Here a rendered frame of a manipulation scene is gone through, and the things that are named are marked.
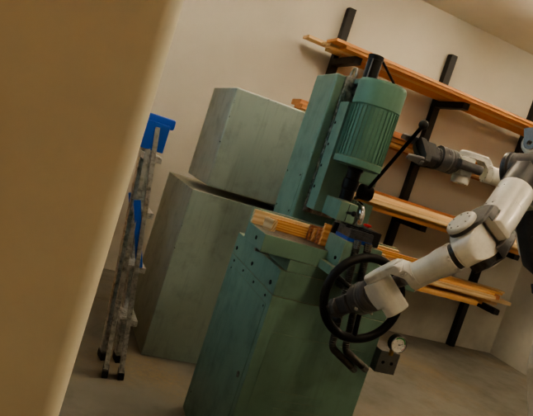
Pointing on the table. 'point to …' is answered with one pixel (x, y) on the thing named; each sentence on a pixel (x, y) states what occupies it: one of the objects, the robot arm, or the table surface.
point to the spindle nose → (351, 182)
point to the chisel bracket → (337, 210)
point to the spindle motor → (370, 125)
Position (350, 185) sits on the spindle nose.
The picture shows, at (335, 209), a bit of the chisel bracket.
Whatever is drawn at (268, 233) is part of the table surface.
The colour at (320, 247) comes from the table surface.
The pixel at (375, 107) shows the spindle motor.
